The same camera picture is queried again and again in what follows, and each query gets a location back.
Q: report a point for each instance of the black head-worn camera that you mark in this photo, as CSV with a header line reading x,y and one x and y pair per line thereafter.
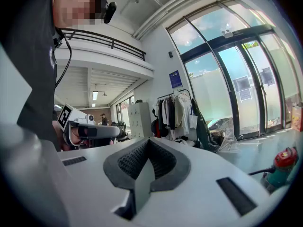
x,y
110,12

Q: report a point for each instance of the person's black t-shirt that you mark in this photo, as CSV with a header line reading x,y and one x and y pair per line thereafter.
x,y
28,55

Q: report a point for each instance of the black office chair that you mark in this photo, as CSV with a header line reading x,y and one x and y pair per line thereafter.
x,y
122,131

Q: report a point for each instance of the orange cardboard box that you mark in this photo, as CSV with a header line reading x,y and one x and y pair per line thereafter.
x,y
297,119

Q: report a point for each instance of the white tote bag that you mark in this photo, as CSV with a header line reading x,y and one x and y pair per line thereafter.
x,y
193,120

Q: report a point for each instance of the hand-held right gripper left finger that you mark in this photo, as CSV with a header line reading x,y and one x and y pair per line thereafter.
x,y
94,193

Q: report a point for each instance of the left gripper white camera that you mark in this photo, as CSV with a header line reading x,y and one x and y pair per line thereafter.
x,y
90,119

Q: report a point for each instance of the black clothes rack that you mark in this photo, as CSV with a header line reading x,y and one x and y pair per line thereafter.
x,y
165,95

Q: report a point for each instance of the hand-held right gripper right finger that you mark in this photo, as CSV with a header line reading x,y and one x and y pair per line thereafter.
x,y
201,197

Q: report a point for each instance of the row of hanging clothes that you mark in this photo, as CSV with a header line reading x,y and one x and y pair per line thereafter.
x,y
170,115

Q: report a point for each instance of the person's head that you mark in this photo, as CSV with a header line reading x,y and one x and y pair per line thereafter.
x,y
71,6

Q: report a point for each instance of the black balcony railing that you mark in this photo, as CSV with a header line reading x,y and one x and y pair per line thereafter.
x,y
104,41

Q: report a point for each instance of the white ceiling pipes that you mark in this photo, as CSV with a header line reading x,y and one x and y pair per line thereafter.
x,y
165,11

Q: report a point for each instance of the red and green vacuum cleaner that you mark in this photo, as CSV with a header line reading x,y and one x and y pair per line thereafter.
x,y
284,159

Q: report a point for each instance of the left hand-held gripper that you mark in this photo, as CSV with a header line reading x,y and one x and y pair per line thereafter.
x,y
64,117

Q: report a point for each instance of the small black wall speaker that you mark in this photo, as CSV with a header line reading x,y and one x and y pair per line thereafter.
x,y
170,54

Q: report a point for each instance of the black garment bag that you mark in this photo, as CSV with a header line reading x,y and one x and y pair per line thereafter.
x,y
203,126

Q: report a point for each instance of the blue wall poster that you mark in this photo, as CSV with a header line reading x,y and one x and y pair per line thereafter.
x,y
175,79

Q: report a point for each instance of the glass entrance door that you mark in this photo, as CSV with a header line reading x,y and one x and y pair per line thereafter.
x,y
225,91

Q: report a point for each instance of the person's left hand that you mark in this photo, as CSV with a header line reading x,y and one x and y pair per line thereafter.
x,y
75,141

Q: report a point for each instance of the person's left forearm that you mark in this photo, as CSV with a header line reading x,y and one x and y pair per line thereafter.
x,y
58,138

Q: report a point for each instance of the white locker cabinet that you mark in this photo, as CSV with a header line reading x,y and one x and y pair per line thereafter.
x,y
139,119

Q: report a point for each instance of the transparent umbrella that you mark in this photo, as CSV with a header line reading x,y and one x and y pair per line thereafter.
x,y
227,136

